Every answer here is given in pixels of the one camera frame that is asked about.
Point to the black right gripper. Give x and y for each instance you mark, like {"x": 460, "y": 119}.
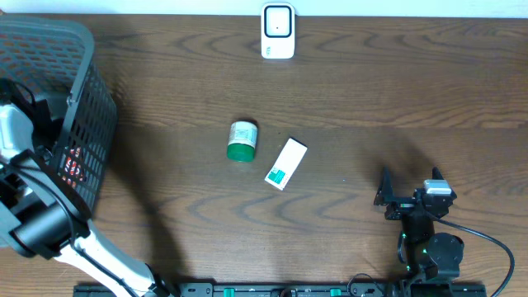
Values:
{"x": 385, "y": 195}

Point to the white green carton box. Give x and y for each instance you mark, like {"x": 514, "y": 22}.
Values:
{"x": 287, "y": 162}

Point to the green lid white jar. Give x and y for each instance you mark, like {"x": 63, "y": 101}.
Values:
{"x": 242, "y": 141}

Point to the orange snack bar wrapper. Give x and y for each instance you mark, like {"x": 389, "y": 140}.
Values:
{"x": 72, "y": 170}

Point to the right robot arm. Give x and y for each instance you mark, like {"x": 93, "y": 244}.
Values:
{"x": 432, "y": 259}

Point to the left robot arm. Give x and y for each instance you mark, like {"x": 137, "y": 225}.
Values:
{"x": 43, "y": 215}

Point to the white barcode scanner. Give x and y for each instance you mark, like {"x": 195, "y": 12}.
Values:
{"x": 277, "y": 30}

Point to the grey plastic basket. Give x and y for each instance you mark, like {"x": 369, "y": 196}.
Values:
{"x": 53, "y": 60}

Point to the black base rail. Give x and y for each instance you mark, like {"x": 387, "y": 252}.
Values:
{"x": 360, "y": 289}

